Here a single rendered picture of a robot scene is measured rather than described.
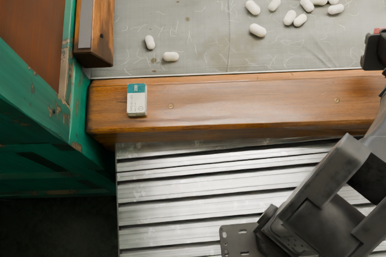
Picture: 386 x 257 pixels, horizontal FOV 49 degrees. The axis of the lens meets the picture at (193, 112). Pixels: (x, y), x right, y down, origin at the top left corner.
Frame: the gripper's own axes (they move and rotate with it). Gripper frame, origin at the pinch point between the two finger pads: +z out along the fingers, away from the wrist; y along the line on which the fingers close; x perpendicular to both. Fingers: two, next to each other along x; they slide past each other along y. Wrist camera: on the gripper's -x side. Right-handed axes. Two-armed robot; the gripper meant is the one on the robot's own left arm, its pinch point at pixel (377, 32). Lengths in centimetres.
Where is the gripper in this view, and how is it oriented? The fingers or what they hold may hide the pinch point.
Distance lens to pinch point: 87.6
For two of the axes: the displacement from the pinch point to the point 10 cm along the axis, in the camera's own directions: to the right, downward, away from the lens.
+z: 0.1, -5.2, 8.5
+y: -10.0, 0.3, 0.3
